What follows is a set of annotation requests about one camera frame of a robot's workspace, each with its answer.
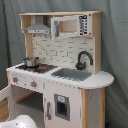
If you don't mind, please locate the grey range hood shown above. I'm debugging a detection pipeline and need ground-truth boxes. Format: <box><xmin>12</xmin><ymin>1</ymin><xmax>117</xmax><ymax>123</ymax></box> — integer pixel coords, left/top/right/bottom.
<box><xmin>24</xmin><ymin>16</ymin><xmax>50</xmax><ymax>35</ymax></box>

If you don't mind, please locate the right red stove knob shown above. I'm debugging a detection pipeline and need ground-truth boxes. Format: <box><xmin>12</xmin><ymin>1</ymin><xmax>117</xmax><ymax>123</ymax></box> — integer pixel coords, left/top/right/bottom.
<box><xmin>30</xmin><ymin>81</ymin><xmax>37</xmax><ymax>87</ymax></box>

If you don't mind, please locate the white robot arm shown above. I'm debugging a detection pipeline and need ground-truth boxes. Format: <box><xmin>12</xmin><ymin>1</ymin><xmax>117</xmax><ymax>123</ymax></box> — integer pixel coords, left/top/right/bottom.
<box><xmin>1</xmin><ymin>115</ymin><xmax>37</xmax><ymax>128</ymax></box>

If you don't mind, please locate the white fridge door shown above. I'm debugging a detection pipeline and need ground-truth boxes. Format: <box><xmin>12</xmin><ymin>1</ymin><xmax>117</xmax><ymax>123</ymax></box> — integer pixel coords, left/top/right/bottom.
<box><xmin>44</xmin><ymin>82</ymin><xmax>82</xmax><ymax>128</ymax></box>

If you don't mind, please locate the wooden toy kitchen unit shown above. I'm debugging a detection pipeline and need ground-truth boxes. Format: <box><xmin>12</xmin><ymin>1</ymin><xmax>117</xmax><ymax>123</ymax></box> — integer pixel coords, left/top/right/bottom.
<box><xmin>7</xmin><ymin>11</ymin><xmax>114</xmax><ymax>128</ymax></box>

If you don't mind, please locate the silver toy pot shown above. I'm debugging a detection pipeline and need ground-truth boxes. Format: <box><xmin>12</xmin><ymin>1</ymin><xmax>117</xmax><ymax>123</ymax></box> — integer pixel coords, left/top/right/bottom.
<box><xmin>23</xmin><ymin>57</ymin><xmax>39</xmax><ymax>67</ymax></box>

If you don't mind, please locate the white microwave door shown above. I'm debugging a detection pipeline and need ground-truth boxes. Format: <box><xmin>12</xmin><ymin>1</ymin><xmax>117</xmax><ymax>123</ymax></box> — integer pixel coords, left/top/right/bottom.
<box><xmin>51</xmin><ymin>14</ymin><xmax>91</xmax><ymax>39</ymax></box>

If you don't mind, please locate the black toy stovetop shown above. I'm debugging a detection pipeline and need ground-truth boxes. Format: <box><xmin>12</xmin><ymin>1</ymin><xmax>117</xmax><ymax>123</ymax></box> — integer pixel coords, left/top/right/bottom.
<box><xmin>18</xmin><ymin>63</ymin><xmax>55</xmax><ymax>73</ymax></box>

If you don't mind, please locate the grey toy sink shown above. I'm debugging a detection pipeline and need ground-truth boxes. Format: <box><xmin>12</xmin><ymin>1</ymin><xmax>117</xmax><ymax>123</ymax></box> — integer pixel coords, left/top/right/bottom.
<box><xmin>52</xmin><ymin>68</ymin><xmax>92</xmax><ymax>81</ymax></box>

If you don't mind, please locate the white oven door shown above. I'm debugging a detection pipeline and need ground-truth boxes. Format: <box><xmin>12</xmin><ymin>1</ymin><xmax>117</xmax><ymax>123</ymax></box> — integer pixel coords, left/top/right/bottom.
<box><xmin>0</xmin><ymin>86</ymin><xmax>13</xmax><ymax>122</ymax></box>

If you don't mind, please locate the red stove knob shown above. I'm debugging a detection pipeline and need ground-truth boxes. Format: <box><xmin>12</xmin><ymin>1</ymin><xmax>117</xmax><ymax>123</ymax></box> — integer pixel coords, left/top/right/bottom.
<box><xmin>12</xmin><ymin>77</ymin><xmax>18</xmax><ymax>83</ymax></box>
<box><xmin>30</xmin><ymin>81</ymin><xmax>37</xmax><ymax>87</ymax></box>

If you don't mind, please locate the black toy faucet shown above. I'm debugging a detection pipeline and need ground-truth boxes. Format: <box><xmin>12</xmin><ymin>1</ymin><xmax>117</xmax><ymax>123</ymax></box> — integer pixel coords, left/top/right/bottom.
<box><xmin>75</xmin><ymin>51</ymin><xmax>93</xmax><ymax>70</ymax></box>

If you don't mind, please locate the left red stove knob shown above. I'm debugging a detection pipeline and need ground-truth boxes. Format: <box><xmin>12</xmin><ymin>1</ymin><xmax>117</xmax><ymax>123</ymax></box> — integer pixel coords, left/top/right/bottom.
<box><xmin>12</xmin><ymin>77</ymin><xmax>18</xmax><ymax>83</ymax></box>

